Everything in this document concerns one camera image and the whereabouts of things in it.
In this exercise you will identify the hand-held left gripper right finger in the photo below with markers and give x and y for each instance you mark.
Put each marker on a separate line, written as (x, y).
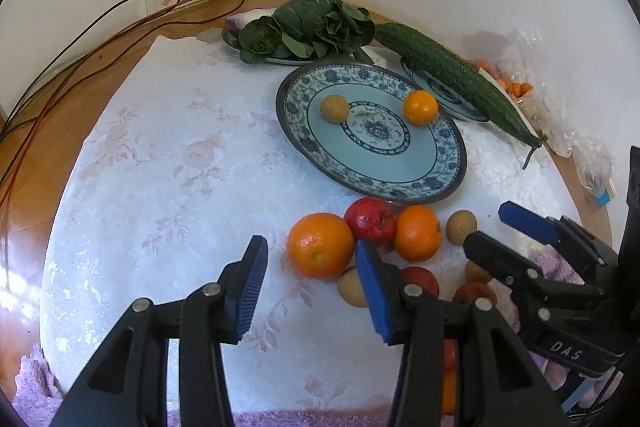
(372, 292)

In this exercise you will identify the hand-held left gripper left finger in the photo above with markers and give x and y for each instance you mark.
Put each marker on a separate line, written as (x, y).
(252, 287)

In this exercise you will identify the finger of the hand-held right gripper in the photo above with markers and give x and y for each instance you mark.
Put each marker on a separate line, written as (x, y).
(500, 259)
(525, 222)

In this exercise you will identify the brown round fruit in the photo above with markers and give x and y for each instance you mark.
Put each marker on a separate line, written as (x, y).
(334, 108)
(350, 288)
(461, 227)
(476, 273)

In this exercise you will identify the red apple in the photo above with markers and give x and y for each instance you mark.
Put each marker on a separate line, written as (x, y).
(475, 294)
(371, 221)
(450, 353)
(424, 281)

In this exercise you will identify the large orange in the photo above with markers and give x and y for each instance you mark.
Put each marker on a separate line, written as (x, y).
(320, 246)

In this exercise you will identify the large blue floral plate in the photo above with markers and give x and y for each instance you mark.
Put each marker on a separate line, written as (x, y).
(380, 157)

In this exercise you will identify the blue yellow packet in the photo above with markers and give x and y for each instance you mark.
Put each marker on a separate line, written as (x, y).
(605, 196)

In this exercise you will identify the clear plastic bag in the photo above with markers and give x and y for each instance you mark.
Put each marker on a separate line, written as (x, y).
(555, 127)

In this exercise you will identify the white floral tablecloth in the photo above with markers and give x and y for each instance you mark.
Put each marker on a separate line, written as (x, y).
(175, 207)

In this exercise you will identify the small yellow fruit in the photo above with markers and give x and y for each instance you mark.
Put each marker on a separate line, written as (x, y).
(528, 110)

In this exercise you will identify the pile of small oranges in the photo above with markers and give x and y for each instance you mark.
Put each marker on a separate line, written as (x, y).
(517, 89)

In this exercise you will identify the small blue floral plate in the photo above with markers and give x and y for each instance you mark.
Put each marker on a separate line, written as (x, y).
(445, 94)

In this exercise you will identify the green cucumber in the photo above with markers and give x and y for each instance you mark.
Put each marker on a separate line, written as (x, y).
(440, 57)

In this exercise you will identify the purple fleece blanket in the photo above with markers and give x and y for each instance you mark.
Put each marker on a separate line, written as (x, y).
(35, 387)

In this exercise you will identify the bunch of leafy greens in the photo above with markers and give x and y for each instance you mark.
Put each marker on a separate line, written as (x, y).
(310, 27)

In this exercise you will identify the white purple vegetable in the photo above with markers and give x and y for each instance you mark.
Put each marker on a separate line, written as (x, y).
(245, 19)

